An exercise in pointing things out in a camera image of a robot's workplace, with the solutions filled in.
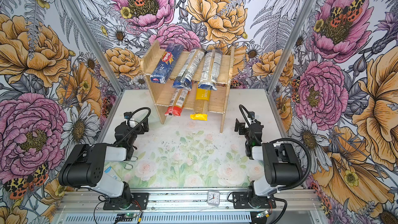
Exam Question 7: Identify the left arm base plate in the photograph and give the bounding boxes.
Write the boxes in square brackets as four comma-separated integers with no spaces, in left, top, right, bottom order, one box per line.
[103,192,149,211]

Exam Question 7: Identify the red spaghetti bag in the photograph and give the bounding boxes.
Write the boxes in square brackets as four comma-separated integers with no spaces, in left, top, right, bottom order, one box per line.
[165,89,190,117]

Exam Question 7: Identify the blue-end spaghetti bag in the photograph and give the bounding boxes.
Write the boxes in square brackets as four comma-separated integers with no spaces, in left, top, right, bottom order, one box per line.
[198,49,222,91]
[172,48,206,91]

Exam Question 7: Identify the blue Barilla spaghetti box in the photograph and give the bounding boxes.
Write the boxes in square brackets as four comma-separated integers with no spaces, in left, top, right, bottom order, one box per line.
[150,43,184,84]

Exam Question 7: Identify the aluminium front rail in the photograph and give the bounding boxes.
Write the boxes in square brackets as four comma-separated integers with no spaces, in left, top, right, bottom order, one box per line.
[52,188,328,224]

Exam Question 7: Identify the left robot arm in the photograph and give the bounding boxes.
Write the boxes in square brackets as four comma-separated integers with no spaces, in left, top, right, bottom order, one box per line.
[58,107,151,203]

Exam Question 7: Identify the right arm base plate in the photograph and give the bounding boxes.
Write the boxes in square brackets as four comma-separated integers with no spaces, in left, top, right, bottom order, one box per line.
[230,191,276,209]

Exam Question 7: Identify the green circuit board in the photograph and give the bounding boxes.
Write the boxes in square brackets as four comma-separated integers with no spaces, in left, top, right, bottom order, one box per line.
[114,213,142,224]

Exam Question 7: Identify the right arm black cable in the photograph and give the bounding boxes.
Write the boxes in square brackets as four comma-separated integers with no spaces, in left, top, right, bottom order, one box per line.
[238,104,312,224]

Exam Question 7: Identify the yellow spaghetti bag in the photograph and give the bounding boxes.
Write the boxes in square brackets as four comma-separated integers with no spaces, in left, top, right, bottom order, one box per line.
[190,88,211,121]

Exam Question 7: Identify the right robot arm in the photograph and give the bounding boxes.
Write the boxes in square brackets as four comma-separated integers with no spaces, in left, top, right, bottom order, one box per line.
[234,105,311,208]

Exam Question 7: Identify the wooden two-tier shelf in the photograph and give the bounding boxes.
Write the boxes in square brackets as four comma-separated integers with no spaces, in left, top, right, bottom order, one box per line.
[141,40,235,133]

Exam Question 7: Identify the small white clock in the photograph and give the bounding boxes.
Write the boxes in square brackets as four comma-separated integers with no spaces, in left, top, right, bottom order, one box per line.
[207,190,221,206]

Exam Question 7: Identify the metal scissors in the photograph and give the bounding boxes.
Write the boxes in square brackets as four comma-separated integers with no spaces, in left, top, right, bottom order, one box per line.
[121,156,138,171]

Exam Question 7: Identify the small white blue packet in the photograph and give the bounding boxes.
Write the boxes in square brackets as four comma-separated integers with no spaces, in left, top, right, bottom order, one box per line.
[104,166,122,181]

